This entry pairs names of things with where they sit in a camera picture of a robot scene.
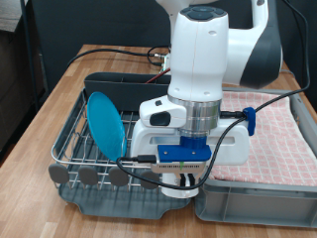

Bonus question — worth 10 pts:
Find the metal wire dish rack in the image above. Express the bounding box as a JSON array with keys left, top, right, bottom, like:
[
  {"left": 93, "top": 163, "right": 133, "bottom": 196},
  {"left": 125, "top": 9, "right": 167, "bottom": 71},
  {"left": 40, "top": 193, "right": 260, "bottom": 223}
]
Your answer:
[{"left": 48, "top": 88, "right": 166, "bottom": 194}]

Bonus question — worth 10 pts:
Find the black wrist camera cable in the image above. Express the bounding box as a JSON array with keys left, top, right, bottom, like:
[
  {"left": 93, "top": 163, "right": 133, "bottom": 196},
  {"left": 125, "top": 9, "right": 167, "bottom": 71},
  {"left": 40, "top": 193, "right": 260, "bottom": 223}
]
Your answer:
[{"left": 115, "top": 0, "right": 311, "bottom": 191}]

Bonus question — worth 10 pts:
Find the pink checked towel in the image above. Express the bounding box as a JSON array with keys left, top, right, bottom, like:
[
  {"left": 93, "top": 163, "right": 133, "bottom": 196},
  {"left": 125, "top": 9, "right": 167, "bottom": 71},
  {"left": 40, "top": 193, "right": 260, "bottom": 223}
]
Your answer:
[{"left": 207, "top": 90, "right": 317, "bottom": 187}]

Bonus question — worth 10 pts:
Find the black metal stand pole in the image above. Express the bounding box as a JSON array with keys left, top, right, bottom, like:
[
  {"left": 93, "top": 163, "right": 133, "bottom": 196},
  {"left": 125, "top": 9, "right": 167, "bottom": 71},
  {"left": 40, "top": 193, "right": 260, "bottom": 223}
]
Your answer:
[{"left": 19, "top": 0, "right": 42, "bottom": 112}]

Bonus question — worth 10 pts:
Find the thick black table cable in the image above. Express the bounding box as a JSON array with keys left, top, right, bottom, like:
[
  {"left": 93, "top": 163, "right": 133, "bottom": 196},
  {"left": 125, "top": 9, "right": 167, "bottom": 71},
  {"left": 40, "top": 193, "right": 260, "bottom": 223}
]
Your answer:
[{"left": 66, "top": 45, "right": 172, "bottom": 67}]

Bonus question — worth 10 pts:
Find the blue plastic plate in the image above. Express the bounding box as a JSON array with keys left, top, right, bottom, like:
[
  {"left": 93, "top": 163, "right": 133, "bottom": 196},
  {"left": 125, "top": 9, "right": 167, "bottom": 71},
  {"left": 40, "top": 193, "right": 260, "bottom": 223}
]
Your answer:
[{"left": 86, "top": 91, "right": 128, "bottom": 163}]

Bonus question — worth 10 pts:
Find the grey plastic drain tray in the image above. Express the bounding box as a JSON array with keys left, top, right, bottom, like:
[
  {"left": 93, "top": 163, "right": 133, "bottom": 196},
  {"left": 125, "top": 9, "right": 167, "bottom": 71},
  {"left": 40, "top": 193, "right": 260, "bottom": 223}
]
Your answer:
[{"left": 49, "top": 88, "right": 196, "bottom": 220}]

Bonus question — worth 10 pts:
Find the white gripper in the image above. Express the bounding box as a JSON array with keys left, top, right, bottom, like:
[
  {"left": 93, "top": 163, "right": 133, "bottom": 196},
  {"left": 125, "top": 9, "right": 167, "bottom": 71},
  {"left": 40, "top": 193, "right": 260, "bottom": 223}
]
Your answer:
[{"left": 129, "top": 118, "right": 251, "bottom": 188}]

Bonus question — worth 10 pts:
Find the dark grey cutlery holder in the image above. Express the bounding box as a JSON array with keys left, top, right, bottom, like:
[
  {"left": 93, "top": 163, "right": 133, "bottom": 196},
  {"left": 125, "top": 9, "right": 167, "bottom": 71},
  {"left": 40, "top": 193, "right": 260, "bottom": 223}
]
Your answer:
[{"left": 83, "top": 71, "right": 172, "bottom": 113}]

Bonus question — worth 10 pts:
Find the grey shelf board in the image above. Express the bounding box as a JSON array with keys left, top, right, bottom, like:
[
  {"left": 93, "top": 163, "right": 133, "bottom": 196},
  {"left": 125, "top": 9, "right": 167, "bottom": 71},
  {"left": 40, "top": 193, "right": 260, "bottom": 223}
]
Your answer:
[{"left": 0, "top": 0, "right": 25, "bottom": 34}]

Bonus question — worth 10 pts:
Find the grey plastic crate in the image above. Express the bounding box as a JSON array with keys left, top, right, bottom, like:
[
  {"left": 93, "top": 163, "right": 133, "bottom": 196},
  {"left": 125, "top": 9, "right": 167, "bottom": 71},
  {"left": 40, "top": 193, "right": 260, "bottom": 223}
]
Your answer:
[{"left": 192, "top": 86, "right": 317, "bottom": 229}]

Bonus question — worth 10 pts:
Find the wrist camera on blue mount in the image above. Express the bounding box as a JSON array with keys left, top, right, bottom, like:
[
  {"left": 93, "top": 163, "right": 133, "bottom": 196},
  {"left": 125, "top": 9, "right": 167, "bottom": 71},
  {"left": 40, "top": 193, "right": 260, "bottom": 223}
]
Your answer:
[{"left": 137, "top": 136, "right": 213, "bottom": 175}]

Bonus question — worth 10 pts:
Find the blue cable clip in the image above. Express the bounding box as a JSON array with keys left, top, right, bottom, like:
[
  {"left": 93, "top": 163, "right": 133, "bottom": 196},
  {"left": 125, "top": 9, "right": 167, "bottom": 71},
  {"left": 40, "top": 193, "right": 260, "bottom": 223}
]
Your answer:
[{"left": 242, "top": 106, "right": 258, "bottom": 137}]

